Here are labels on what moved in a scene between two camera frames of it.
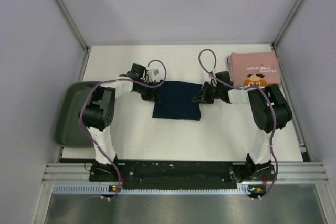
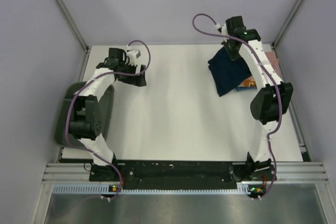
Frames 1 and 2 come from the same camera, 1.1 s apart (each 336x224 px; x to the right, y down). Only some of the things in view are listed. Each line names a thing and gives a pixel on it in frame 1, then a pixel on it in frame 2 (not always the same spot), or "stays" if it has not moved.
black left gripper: x=153 y=96 -> x=136 y=80
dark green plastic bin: x=68 y=130 stays
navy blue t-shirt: x=176 y=102 -> x=228 y=74
